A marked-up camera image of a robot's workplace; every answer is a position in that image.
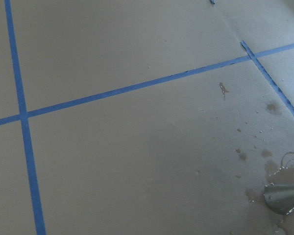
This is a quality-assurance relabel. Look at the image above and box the steel double jigger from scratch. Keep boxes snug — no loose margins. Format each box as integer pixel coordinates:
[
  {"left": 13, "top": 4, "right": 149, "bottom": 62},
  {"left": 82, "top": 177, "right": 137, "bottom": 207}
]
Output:
[{"left": 264, "top": 184, "right": 294, "bottom": 215}]

